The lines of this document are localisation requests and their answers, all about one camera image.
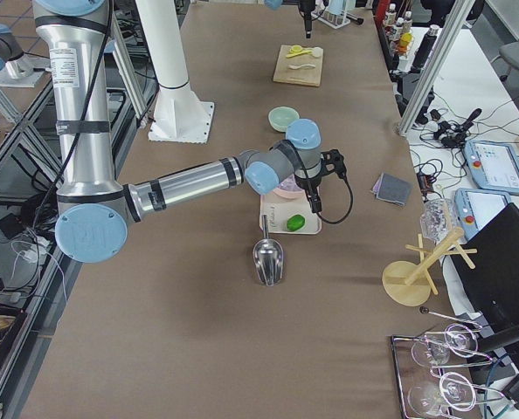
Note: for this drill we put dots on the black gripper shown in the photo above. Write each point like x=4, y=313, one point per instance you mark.
x=307, y=14
x=310, y=185

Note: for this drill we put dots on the white ceramic spoon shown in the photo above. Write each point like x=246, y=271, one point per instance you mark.
x=307, y=66

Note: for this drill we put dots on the pink bowl of ice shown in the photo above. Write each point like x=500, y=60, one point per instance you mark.
x=289, y=189

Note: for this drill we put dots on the yellow plastic spoon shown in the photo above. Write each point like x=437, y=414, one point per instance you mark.
x=297, y=50

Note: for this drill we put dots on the metal ice scoop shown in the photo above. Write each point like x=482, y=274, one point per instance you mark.
x=268, y=257

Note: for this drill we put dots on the mint green bowl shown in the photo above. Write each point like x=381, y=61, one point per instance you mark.
x=281, y=117

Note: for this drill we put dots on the green lime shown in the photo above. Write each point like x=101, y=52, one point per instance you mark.
x=295, y=222

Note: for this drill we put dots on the beige plastic tray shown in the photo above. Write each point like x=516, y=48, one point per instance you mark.
x=288, y=214

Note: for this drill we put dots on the grey folded cloth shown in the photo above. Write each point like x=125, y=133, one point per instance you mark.
x=389, y=188

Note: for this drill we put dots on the black water bottle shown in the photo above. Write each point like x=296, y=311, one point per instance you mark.
x=425, y=48

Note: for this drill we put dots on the clear glass mug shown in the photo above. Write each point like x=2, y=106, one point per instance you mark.
x=438, y=218

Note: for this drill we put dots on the wooden cup tree stand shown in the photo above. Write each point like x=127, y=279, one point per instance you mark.
x=411, y=284

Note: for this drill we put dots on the teach pendant tablet near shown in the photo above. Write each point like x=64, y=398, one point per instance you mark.
x=477, y=207

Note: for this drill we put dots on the teach pendant tablet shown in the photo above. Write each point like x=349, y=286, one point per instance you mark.
x=493, y=165
x=477, y=207

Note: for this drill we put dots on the teach pendant tablet far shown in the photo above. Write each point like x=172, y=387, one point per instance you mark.
x=493, y=165

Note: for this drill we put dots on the black monitor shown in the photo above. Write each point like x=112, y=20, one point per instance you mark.
x=492, y=286

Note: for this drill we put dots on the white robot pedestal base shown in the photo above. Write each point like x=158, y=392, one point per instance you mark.
x=179, y=115

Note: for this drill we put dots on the wire glass rack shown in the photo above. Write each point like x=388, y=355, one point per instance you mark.
x=432, y=372

